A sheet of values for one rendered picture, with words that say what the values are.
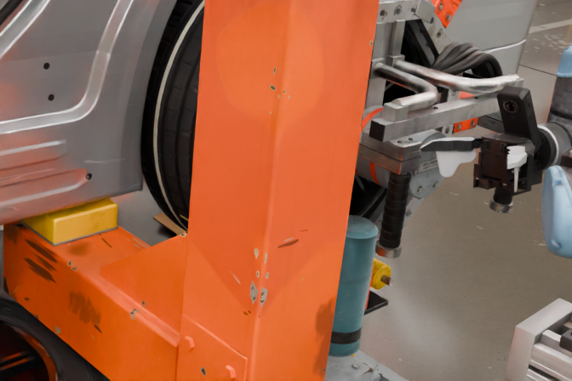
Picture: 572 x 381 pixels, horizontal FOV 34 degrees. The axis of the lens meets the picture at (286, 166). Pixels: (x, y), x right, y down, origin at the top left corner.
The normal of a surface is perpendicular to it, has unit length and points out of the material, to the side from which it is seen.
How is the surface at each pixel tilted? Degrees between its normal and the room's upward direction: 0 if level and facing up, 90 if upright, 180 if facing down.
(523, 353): 90
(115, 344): 90
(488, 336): 0
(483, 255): 0
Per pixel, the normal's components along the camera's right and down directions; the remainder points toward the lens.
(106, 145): 0.69, 0.33
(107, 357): -0.72, 0.18
